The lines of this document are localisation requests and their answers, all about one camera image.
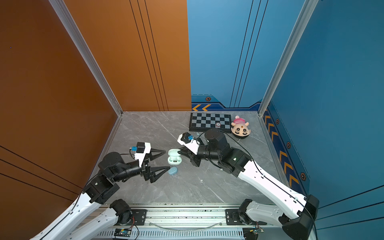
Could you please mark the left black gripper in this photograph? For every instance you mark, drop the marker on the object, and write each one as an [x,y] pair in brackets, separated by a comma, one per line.
[147,172]

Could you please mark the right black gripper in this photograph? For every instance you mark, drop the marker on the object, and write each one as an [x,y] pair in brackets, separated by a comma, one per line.
[192,156]

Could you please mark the green earbud charging case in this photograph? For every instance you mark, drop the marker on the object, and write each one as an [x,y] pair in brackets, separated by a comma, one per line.
[174,158]

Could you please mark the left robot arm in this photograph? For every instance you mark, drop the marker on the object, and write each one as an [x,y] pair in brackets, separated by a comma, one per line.
[98,190]

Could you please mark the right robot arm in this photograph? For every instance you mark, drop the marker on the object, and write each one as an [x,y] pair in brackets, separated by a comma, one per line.
[293,212]

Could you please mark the blue earbud charging case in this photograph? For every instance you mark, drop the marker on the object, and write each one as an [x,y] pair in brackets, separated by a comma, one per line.
[172,171]

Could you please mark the black grey checkerboard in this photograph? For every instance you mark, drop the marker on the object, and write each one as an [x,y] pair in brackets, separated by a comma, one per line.
[202,121]

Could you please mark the pink plush doll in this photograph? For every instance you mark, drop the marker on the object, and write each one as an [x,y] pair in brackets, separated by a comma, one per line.
[240,128]

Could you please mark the left green circuit board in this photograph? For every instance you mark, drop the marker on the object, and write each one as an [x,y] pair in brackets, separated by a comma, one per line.
[122,233]

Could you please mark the green circuit board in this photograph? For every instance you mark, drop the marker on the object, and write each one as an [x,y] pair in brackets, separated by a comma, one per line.
[122,233]
[257,230]

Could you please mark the right green circuit board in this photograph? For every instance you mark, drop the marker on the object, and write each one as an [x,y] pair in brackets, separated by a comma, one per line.
[257,230]

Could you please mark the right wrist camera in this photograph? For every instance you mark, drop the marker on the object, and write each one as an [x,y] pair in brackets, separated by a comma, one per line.
[187,140]

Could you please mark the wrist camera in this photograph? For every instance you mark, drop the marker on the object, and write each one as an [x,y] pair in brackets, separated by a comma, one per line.
[187,140]
[142,151]

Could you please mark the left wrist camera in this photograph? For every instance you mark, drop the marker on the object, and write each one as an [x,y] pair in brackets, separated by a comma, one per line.
[142,151]

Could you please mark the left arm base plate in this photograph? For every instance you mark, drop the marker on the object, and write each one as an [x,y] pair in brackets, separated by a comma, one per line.
[135,216]

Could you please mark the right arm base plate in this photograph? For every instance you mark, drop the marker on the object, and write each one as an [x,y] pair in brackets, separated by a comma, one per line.
[233,219]

